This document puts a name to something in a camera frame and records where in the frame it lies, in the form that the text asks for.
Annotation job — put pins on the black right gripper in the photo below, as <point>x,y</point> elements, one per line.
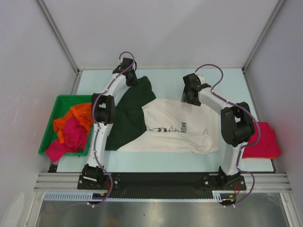
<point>185,98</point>

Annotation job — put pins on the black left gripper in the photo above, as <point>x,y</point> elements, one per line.
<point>135,81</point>

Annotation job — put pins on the white and green t-shirt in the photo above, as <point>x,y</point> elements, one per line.
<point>145,123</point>

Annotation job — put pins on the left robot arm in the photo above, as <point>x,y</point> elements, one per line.
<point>104,115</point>

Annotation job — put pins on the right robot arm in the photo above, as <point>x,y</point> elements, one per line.
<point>237,125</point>

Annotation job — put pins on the orange t-shirt in bin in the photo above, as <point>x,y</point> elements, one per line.
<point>82,112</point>

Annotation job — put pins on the green plastic bin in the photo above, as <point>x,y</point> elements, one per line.
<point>61,106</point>

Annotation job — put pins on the pink t-shirt in bin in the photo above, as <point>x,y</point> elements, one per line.
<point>72,137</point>

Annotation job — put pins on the folded pink t-shirt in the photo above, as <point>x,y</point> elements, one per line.
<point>267,145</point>

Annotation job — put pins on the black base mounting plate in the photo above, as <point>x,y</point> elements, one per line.
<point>160,183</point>

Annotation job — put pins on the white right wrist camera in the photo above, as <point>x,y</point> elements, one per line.
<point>202,78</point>

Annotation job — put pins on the left aluminium corner post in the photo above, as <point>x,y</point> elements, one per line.
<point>58,36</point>

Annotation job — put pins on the aluminium corner post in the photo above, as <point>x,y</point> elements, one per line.
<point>58,36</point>
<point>264,32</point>

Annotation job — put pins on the right aluminium corner post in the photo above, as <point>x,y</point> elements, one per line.
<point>264,32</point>

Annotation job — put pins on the slotted cable duct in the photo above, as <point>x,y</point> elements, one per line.
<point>209,196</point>

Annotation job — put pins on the aluminium frame rail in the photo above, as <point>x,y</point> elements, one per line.
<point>68,182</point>

